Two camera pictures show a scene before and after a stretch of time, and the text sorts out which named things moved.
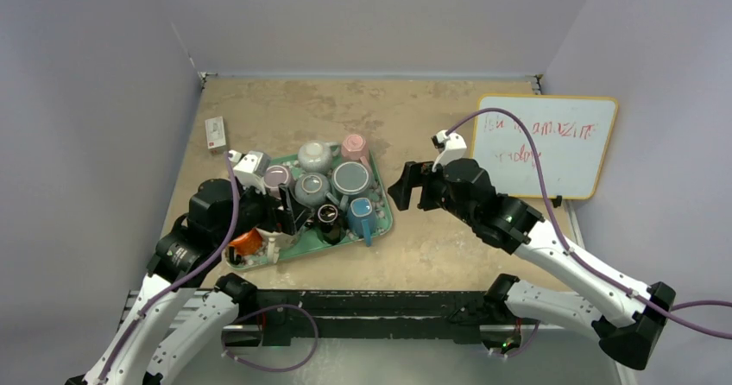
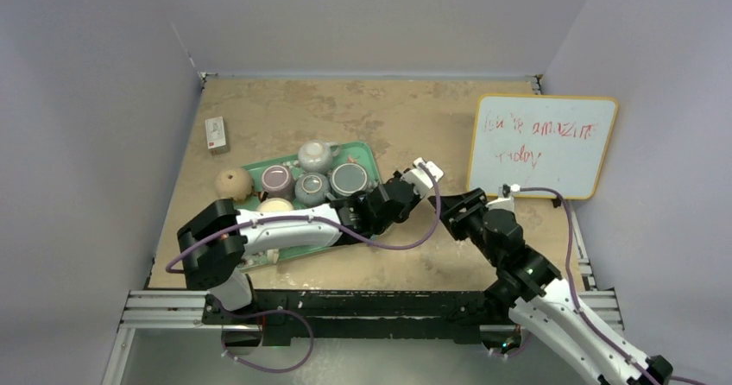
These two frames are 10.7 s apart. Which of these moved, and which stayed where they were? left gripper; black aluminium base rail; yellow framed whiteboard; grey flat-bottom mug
Moved: left gripper
Stayed: yellow framed whiteboard; grey flat-bottom mug; black aluminium base rail
